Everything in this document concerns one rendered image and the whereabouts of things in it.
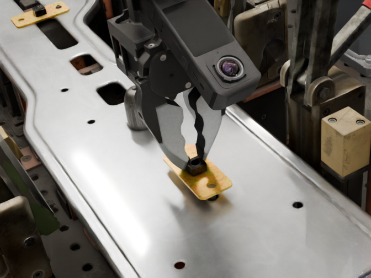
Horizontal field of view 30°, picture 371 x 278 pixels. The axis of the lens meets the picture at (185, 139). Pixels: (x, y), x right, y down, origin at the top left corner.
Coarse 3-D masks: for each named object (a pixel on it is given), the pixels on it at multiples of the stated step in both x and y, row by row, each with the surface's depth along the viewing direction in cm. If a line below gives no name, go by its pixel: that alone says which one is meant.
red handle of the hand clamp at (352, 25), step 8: (368, 0) 70; (360, 8) 71; (368, 8) 70; (360, 16) 70; (368, 16) 70; (352, 24) 70; (360, 24) 70; (368, 24) 71; (344, 32) 70; (352, 32) 70; (360, 32) 70; (336, 40) 71; (344, 40) 70; (352, 40) 71; (336, 48) 70; (344, 48) 71; (336, 56) 70; (304, 72) 71; (296, 80) 71; (304, 80) 71; (304, 88) 71
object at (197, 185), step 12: (192, 144) 73; (192, 156) 71; (192, 168) 68; (204, 168) 69; (216, 168) 69; (192, 180) 68; (204, 180) 68; (216, 180) 68; (228, 180) 68; (204, 192) 67; (216, 192) 66
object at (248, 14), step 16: (256, 0) 85; (272, 0) 84; (240, 16) 83; (256, 16) 83; (272, 16) 85; (240, 32) 84; (256, 32) 85; (272, 32) 86; (256, 48) 86; (272, 48) 88; (256, 64) 87; (272, 64) 89; (272, 80) 90; (256, 96) 90; (272, 96) 92; (256, 112) 92; (272, 112) 94; (272, 128) 95
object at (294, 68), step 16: (304, 0) 67; (320, 0) 64; (336, 0) 65; (304, 16) 68; (320, 16) 65; (336, 16) 66; (304, 32) 69; (320, 32) 66; (304, 48) 70; (320, 48) 67; (304, 64) 71; (320, 64) 68; (288, 80) 72; (304, 96) 71
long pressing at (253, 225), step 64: (0, 0) 110; (64, 0) 107; (0, 64) 95; (64, 64) 92; (64, 128) 80; (128, 128) 79; (192, 128) 78; (256, 128) 76; (64, 192) 72; (128, 192) 70; (192, 192) 69; (256, 192) 68; (320, 192) 67; (128, 256) 63; (192, 256) 62; (256, 256) 62; (320, 256) 61
